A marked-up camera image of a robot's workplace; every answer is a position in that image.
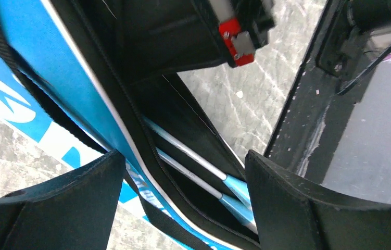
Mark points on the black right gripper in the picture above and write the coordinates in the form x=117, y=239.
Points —
x=165, y=37

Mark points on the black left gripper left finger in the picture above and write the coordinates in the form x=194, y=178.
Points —
x=75, y=210

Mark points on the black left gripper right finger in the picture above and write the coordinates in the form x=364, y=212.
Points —
x=292, y=212

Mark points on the blue badminton racket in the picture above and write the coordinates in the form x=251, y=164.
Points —
x=238, y=187
x=235, y=207

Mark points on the blue racket bag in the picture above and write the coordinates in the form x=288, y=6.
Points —
x=60, y=68

